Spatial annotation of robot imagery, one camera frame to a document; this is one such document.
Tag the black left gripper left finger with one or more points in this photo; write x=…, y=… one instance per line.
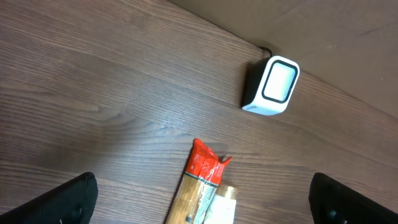
x=72, y=202

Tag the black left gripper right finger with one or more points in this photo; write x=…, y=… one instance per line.
x=332, y=202

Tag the orange spaghetti pack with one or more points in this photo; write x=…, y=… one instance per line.
x=200, y=180

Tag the white tube with gold cap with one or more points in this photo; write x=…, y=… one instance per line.
x=222, y=207

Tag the white barcode scanner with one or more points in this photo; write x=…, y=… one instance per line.
x=269, y=85

